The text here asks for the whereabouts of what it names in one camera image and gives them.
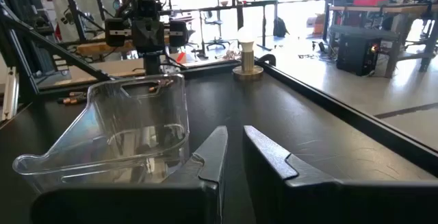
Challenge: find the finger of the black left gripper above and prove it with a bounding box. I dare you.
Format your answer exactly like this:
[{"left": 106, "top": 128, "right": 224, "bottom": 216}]
[
  {"left": 168, "top": 19, "right": 190, "bottom": 48},
  {"left": 104, "top": 18, "right": 126, "bottom": 48}
]

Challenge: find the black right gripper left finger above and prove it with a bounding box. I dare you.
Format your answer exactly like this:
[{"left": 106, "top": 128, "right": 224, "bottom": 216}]
[{"left": 29, "top": 125, "right": 229, "bottom": 224}]

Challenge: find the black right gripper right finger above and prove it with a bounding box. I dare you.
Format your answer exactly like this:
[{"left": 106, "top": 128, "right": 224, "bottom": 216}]
[{"left": 242, "top": 125, "right": 438, "bottom": 224}]

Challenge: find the wooden plank bench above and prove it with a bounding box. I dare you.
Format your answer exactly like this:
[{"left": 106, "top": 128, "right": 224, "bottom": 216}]
[{"left": 77, "top": 40, "right": 136, "bottom": 58}]

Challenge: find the black office chair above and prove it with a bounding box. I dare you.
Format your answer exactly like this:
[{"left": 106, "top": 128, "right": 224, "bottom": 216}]
[{"left": 204, "top": 10, "right": 231, "bottom": 51}]

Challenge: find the long black standing desk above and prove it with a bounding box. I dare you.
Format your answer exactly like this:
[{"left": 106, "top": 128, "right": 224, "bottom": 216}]
[{"left": 159, "top": 0, "right": 279, "bottom": 52}]

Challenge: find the clear plastic bin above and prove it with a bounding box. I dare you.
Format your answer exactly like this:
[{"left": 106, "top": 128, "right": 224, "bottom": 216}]
[{"left": 12, "top": 73, "right": 191, "bottom": 195}]

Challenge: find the black backpack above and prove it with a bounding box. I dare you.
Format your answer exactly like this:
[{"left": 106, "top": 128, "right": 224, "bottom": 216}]
[{"left": 272, "top": 16, "right": 290, "bottom": 38}]

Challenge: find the silver aluminium extrusion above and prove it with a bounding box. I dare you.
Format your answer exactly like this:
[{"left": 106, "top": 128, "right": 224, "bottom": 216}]
[{"left": 1, "top": 66, "right": 20, "bottom": 122}]

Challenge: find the cardboard box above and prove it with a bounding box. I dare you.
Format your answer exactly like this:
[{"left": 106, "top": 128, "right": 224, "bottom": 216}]
[{"left": 305, "top": 13, "right": 326, "bottom": 35}]

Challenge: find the black computer case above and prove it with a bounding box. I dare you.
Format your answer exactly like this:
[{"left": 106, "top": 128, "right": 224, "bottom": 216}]
[{"left": 336, "top": 33, "right": 383, "bottom": 77}]

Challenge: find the red tray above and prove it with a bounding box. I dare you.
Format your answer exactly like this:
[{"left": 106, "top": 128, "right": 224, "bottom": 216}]
[{"left": 352, "top": 0, "right": 389, "bottom": 7}]

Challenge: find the wooden workbench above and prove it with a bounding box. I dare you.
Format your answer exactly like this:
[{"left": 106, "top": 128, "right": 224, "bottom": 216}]
[{"left": 327, "top": 3, "right": 438, "bottom": 78}]

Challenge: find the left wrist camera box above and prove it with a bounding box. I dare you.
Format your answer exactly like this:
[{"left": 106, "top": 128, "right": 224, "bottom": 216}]
[{"left": 131, "top": 0, "right": 162, "bottom": 21}]

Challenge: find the black aluminium frame strut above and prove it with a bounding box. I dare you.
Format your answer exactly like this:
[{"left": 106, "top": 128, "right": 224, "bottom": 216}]
[{"left": 0, "top": 6, "right": 112, "bottom": 82}]

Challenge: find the black aluminium frame post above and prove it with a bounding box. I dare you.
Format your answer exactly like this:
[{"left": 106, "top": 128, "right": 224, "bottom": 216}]
[{"left": 0, "top": 21, "right": 40, "bottom": 105}]

